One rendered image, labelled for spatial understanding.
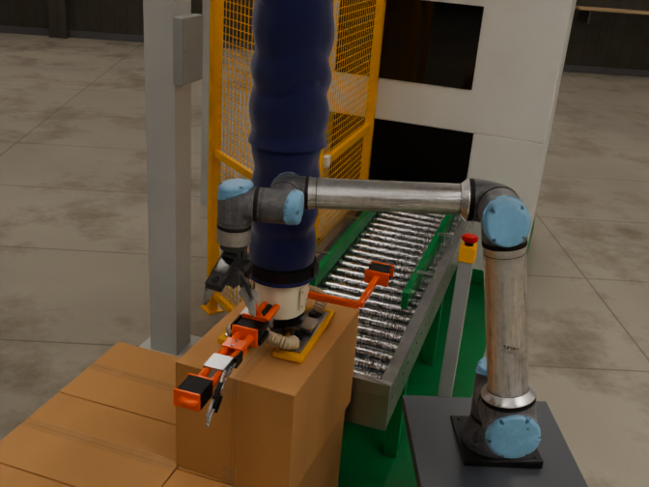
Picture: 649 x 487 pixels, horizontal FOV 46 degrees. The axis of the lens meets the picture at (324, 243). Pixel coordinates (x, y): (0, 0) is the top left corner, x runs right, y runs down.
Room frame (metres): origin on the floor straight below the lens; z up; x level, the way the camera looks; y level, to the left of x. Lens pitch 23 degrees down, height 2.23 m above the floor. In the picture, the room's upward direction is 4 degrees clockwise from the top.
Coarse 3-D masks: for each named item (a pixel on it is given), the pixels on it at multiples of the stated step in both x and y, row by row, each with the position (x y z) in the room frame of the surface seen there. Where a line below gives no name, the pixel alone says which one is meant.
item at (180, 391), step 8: (192, 376) 1.68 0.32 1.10; (200, 376) 1.68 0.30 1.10; (184, 384) 1.64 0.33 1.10; (192, 384) 1.64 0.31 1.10; (200, 384) 1.64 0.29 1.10; (208, 384) 1.65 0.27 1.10; (176, 392) 1.61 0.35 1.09; (184, 392) 1.60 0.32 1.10; (192, 392) 1.60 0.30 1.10; (200, 392) 1.61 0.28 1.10; (208, 392) 1.64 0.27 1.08; (176, 400) 1.61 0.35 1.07; (200, 400) 1.60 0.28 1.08; (208, 400) 1.64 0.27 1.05; (192, 408) 1.60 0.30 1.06; (200, 408) 1.60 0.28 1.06
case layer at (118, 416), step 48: (96, 384) 2.40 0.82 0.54; (144, 384) 2.42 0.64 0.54; (48, 432) 2.10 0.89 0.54; (96, 432) 2.12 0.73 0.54; (144, 432) 2.14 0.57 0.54; (336, 432) 2.33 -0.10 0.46; (0, 480) 1.85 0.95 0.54; (48, 480) 1.87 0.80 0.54; (96, 480) 1.88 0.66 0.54; (144, 480) 1.90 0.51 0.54; (192, 480) 1.92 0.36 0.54; (336, 480) 2.40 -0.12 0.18
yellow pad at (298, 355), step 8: (312, 312) 2.26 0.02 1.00; (328, 312) 2.32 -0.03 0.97; (320, 320) 2.25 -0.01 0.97; (328, 320) 2.27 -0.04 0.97; (320, 328) 2.21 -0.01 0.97; (296, 336) 2.11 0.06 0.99; (304, 336) 2.14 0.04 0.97; (312, 336) 2.15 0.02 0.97; (304, 344) 2.09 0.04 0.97; (312, 344) 2.11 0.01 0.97; (280, 352) 2.04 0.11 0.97; (288, 352) 2.05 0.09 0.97; (296, 352) 2.04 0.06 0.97; (304, 352) 2.05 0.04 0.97; (296, 360) 2.02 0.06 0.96
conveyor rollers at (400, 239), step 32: (384, 224) 4.26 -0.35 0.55; (416, 224) 4.30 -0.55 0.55; (352, 256) 3.76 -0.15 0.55; (384, 256) 3.79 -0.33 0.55; (416, 256) 3.83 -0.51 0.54; (320, 288) 3.34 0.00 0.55; (352, 288) 3.38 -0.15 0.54; (384, 288) 3.41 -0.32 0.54; (384, 320) 3.06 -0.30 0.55; (384, 352) 2.78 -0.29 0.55
